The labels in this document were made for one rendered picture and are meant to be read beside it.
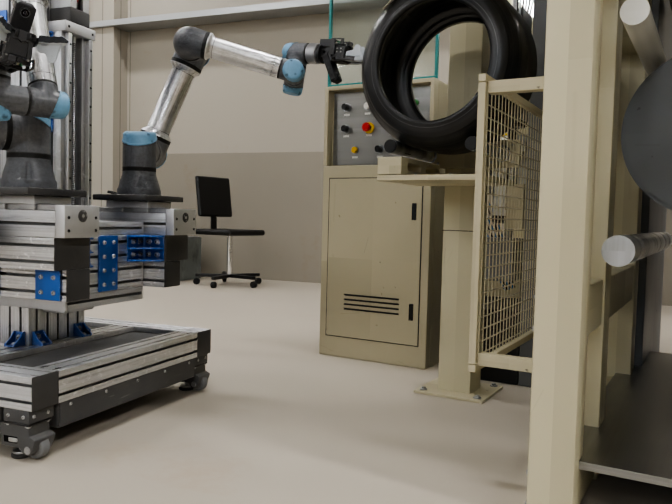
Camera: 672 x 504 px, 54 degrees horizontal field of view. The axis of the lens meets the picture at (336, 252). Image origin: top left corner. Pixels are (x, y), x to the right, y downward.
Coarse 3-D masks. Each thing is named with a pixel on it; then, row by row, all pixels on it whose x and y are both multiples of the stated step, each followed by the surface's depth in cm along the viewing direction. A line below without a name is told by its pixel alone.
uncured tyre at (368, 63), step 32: (416, 0) 213; (448, 0) 231; (480, 0) 203; (384, 32) 219; (416, 32) 241; (512, 32) 201; (384, 64) 240; (512, 64) 201; (384, 96) 220; (384, 128) 225; (416, 128) 215; (448, 128) 209
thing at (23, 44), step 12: (12, 36) 152; (24, 36) 154; (36, 36) 156; (0, 48) 154; (12, 48) 152; (24, 48) 154; (0, 60) 152; (12, 60) 152; (24, 60) 155; (12, 72) 161
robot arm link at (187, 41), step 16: (176, 32) 237; (192, 32) 232; (208, 32) 233; (176, 48) 236; (192, 48) 232; (208, 48) 232; (224, 48) 232; (240, 48) 233; (240, 64) 235; (256, 64) 234; (272, 64) 233; (288, 64) 232; (288, 80) 236
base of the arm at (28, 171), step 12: (12, 156) 185; (24, 156) 184; (36, 156) 186; (48, 156) 190; (12, 168) 184; (24, 168) 184; (36, 168) 185; (48, 168) 189; (0, 180) 185; (12, 180) 183; (24, 180) 183; (36, 180) 185; (48, 180) 187
